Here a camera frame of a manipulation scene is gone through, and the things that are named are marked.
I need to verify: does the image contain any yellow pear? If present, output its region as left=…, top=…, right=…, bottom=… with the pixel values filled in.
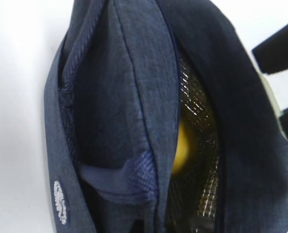
left=171, top=120, right=190, bottom=175

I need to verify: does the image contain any navy blue lunch bag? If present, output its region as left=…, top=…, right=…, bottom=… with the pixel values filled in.
left=44, top=0, right=288, bottom=233

